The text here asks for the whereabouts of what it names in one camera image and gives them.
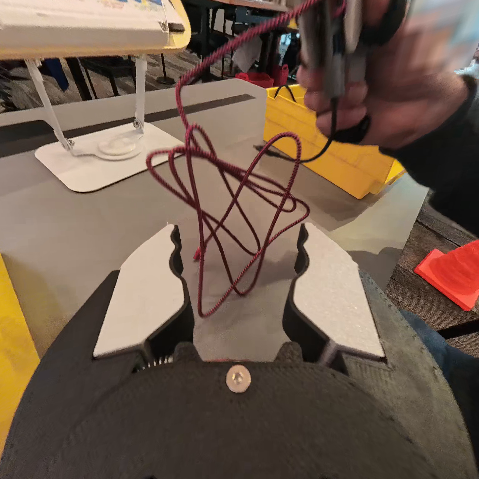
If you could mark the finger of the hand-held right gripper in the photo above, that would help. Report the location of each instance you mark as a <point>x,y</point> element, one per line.
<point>310,37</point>

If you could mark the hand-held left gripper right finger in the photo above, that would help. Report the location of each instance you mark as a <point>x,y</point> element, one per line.
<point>333,295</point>

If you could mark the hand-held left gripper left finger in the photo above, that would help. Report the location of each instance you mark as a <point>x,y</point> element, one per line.
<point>146,295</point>

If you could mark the yellow plastic bin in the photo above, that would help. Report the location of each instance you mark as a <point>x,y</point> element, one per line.
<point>15,336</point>
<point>336,168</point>

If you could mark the person's right forearm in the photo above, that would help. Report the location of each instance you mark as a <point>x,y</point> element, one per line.
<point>449,176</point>

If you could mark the person's right hand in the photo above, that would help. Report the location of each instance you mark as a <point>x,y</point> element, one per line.
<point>411,93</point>

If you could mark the red floor bin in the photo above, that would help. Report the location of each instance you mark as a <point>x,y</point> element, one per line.
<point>254,80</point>
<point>280,75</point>

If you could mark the pale hanging cloth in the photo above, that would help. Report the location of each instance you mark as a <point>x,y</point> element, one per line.
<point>247,54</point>

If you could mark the orange traffic cone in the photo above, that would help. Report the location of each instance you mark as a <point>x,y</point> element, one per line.
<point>456,273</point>

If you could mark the white metal stand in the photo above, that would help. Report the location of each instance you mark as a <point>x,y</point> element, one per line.
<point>112,172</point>

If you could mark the black metal bar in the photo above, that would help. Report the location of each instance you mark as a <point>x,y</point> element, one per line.
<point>460,328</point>

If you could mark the person's leg in jeans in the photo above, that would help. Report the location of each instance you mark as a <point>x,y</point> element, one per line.
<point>460,374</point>

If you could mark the printed instruction sheet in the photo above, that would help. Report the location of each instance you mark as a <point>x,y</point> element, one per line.
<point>75,11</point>

